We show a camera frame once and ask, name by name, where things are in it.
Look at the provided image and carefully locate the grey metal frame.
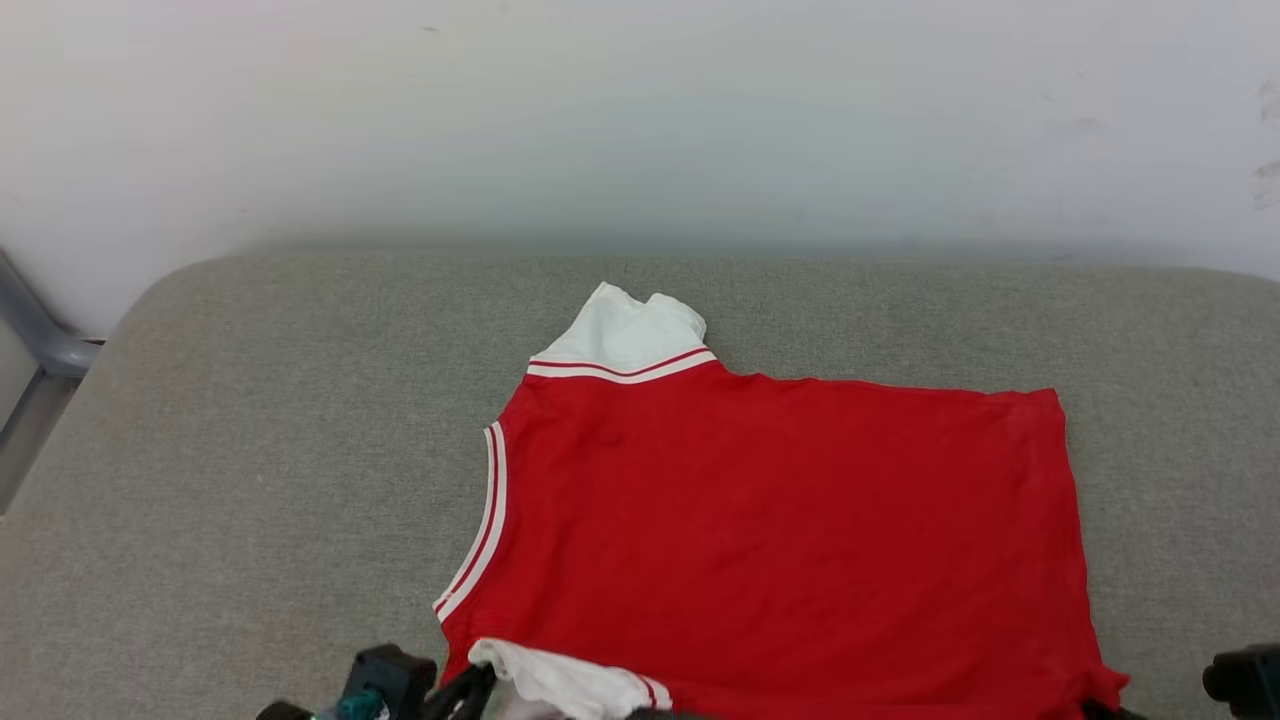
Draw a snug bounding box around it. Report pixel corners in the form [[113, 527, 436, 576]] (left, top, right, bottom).
[[0, 248, 105, 513]]

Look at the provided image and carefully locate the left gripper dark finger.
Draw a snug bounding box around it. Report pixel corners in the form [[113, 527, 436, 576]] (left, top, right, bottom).
[[424, 664, 498, 720]]

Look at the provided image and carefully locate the teal left camera connector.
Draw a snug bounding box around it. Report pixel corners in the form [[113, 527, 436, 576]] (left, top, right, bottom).
[[314, 688, 388, 720]]

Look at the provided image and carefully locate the red basketball jersey white trim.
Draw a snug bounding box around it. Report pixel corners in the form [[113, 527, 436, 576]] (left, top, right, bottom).
[[432, 281, 1132, 720]]

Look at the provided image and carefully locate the grey fabric sofa cushion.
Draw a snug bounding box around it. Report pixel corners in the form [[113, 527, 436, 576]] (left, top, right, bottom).
[[0, 250, 1280, 720]]

